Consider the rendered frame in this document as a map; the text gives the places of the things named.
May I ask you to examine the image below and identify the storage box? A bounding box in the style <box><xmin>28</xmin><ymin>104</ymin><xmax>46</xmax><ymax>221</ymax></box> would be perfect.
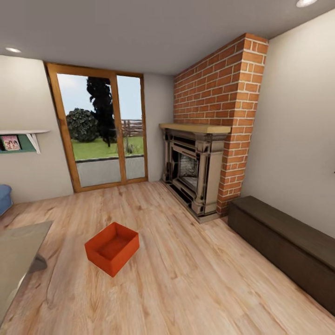
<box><xmin>84</xmin><ymin>222</ymin><xmax>140</xmax><ymax>278</ymax></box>

